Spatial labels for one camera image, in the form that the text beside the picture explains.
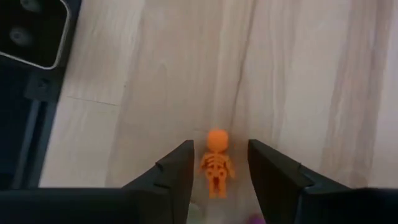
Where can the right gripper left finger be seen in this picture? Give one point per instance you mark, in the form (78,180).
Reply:
(174,174)

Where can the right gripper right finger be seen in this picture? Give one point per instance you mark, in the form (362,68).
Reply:
(273,180)

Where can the orange skeleton figure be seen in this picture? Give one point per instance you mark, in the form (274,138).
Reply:
(216,161)

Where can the white-rimmed black device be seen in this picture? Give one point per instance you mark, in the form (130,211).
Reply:
(31,31)

